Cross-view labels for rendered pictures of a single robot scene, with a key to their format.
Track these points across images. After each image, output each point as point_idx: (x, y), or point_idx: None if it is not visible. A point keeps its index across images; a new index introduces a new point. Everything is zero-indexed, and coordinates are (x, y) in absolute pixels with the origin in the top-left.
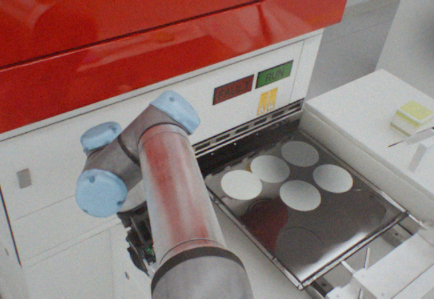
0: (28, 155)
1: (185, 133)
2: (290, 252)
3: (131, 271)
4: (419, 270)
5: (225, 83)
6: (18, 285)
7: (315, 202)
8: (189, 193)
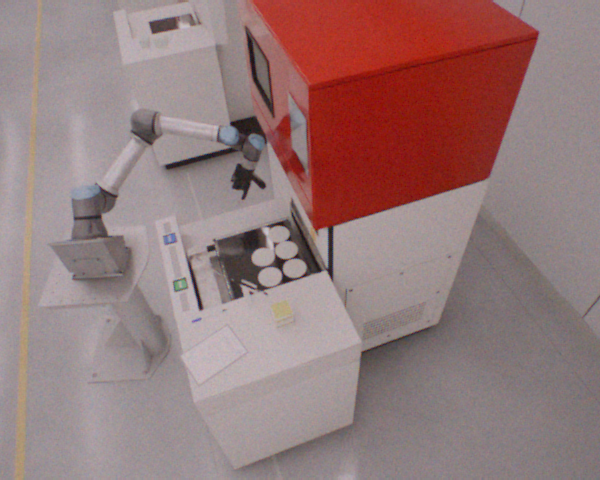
0: None
1: (215, 133)
2: (231, 241)
3: None
4: (202, 294)
5: None
6: None
7: (255, 261)
8: (180, 121)
